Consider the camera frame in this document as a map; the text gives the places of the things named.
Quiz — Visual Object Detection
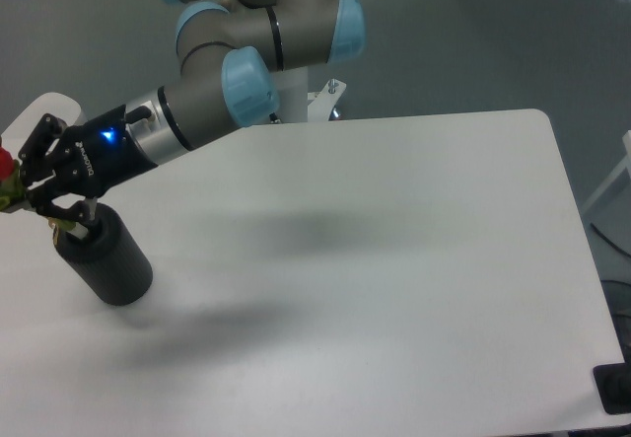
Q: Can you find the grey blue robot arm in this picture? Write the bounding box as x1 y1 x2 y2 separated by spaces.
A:
14 0 366 224

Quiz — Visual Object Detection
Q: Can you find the black cable on floor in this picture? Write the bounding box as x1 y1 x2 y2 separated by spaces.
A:
590 223 631 252

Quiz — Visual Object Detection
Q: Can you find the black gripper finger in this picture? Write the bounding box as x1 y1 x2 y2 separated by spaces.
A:
18 113 67 185
25 182 98 224

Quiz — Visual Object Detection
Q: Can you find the red tulip bouquet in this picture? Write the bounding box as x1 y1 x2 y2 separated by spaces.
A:
1 147 90 244

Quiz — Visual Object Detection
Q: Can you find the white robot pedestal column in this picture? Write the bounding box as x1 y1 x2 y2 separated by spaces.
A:
270 67 309 124

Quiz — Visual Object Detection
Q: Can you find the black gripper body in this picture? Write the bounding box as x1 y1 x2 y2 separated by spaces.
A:
51 106 157 198

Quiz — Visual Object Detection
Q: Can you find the black box at table edge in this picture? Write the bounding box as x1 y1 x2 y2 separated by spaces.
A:
593 363 630 415

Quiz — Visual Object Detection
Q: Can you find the white pedestal base frame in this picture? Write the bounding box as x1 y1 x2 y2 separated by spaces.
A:
307 79 347 122

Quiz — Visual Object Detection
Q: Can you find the black cylindrical vase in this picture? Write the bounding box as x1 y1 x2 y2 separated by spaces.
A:
53 204 153 306

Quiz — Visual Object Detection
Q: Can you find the white frame at right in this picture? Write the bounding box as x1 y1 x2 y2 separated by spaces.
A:
580 131 630 221

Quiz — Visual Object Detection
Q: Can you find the white rounded chair back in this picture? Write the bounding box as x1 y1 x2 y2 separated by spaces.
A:
1 92 88 139

